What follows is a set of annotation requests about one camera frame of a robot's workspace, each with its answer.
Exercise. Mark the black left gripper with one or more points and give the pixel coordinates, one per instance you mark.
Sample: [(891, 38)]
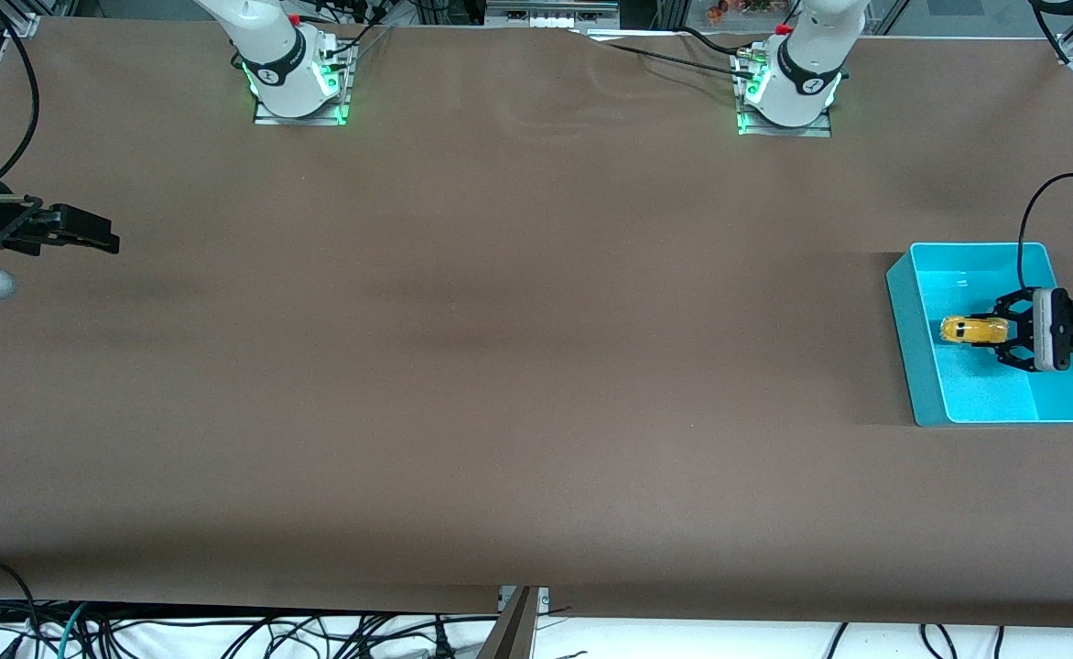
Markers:
[(1062, 331)]

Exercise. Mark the yellow beetle toy car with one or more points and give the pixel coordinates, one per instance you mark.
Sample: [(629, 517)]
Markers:
[(967, 329)]

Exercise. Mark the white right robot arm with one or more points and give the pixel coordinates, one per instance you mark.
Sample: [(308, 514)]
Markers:
[(289, 73)]

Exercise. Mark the cyan plastic bin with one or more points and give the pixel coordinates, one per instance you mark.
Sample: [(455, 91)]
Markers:
[(985, 394)]

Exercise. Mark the orange background items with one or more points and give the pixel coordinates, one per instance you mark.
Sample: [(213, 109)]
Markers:
[(738, 9)]

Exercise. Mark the brown table mat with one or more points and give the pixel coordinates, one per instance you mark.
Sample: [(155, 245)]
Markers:
[(536, 275)]

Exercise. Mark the white background device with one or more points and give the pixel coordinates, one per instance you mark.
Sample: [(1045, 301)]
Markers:
[(550, 13)]

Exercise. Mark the aluminium extrusion rail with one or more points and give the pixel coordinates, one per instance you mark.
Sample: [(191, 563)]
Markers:
[(19, 18)]

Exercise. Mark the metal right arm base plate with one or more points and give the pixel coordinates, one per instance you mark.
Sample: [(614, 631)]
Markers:
[(266, 116)]

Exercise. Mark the metal corner bracket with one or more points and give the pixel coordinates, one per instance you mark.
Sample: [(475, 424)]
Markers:
[(1069, 50)]

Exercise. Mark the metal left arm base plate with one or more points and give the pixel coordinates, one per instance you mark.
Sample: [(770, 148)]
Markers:
[(756, 130)]

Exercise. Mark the aluminium frame post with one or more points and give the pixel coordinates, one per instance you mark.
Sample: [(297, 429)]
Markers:
[(671, 14)]

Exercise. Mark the metal table edge bracket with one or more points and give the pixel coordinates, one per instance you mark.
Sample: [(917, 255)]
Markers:
[(514, 631)]

